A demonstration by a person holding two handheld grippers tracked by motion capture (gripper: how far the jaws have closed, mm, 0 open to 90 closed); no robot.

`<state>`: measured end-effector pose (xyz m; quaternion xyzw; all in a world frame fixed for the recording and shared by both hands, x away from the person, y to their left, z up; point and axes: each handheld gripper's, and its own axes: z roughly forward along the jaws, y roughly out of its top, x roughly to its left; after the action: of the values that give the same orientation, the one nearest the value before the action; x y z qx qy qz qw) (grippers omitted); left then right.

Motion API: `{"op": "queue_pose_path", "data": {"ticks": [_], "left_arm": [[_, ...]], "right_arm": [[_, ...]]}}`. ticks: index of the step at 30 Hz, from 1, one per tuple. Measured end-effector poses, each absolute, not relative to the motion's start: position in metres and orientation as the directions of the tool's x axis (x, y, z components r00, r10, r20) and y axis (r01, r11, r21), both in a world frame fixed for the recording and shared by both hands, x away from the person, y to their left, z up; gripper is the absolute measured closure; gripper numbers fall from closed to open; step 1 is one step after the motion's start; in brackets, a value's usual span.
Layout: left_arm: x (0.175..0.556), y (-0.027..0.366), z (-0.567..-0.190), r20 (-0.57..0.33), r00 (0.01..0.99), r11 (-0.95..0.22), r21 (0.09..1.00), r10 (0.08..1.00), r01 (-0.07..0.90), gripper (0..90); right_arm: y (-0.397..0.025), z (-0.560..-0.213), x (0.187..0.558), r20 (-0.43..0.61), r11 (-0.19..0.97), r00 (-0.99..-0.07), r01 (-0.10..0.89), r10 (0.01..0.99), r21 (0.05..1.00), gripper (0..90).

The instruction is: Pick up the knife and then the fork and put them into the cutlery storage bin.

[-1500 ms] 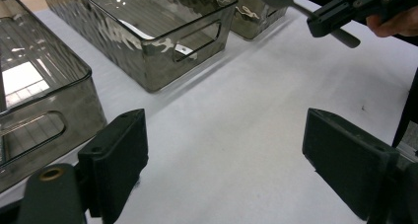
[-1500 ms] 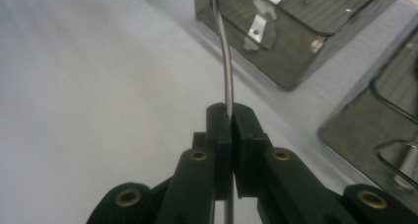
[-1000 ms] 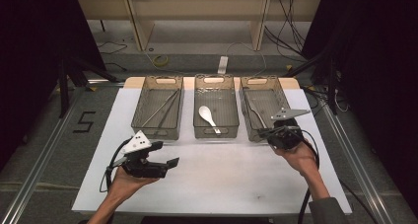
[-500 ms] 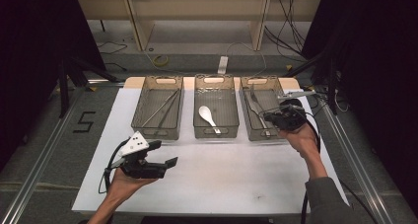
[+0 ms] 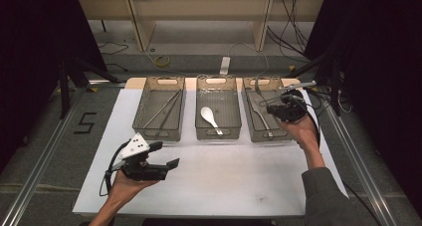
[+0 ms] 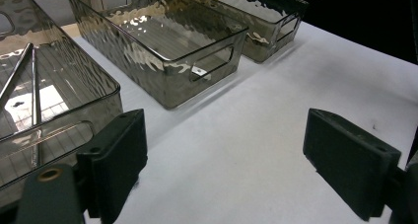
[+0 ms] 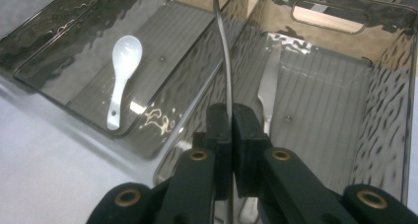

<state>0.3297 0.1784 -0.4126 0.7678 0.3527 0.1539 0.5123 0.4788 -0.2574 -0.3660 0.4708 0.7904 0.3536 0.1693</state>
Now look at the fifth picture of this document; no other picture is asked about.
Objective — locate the smoked clear plastic bin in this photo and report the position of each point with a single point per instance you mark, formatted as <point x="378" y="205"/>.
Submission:
<point x="225" y="110"/>
<point x="152" y="103"/>
<point x="247" y="119"/>

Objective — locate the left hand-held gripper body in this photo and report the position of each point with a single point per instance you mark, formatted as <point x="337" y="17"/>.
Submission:
<point x="139" y="168"/>

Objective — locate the light wooden shelf unit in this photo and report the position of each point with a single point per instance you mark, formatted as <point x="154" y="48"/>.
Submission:
<point x="142" y="30"/>

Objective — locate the person's left hand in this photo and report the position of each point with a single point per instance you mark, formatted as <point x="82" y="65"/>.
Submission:
<point x="124" y="187"/>

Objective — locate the black metal stand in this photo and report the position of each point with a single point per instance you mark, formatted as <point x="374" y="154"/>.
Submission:
<point x="335" y="86"/>
<point x="64" y="86"/>

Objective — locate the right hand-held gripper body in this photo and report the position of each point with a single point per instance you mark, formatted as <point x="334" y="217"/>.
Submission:
<point x="293" y="105"/>

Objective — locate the white table board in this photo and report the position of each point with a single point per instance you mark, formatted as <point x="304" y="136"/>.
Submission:
<point x="215" y="179"/>

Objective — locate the person's right hand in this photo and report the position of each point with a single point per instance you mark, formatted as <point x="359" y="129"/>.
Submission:
<point x="303" y="131"/>

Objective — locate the aluminium floor rail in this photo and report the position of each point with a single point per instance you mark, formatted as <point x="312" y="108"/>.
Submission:
<point x="40" y="173"/>
<point x="361" y="173"/>

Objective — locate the yellow tape roll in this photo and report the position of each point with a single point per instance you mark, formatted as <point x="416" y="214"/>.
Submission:
<point x="162" y="61"/>

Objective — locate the metal chopstick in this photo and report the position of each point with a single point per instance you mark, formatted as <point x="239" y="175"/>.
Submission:
<point x="162" y="108"/>
<point x="170" y="112"/>

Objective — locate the white power strip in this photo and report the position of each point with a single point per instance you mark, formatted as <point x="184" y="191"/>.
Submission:
<point x="225" y="65"/>

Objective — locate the black curtain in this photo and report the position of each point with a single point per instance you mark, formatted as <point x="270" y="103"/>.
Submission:
<point x="381" y="70"/>
<point x="33" y="53"/>

